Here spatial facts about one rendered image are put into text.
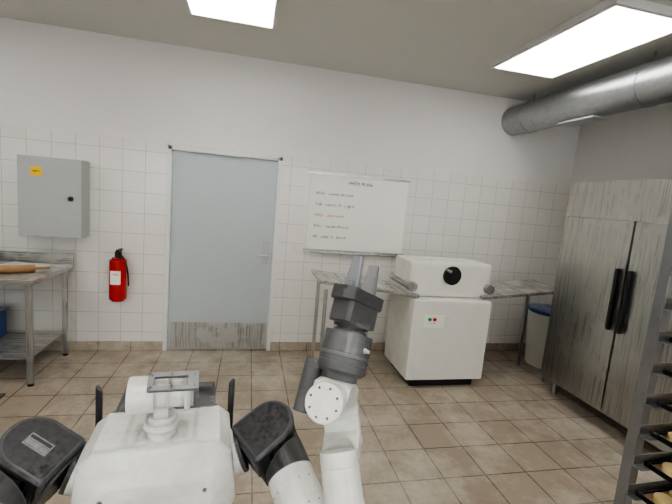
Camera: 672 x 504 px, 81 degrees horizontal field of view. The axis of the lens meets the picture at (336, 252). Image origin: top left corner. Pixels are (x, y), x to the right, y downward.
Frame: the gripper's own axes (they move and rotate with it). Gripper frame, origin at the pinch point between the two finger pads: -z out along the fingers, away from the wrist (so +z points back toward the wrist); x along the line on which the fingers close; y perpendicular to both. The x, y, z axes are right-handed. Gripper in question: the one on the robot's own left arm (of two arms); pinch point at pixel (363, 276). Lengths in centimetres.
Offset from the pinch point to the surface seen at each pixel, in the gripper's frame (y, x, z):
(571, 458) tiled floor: 11, -299, 44
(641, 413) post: -38, -86, 10
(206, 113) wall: 306, -91, -175
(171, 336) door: 353, -159, 39
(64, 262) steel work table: 390, -52, -4
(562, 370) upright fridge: 35, -365, -22
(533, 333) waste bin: 81, -433, -63
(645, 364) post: -39, -81, -3
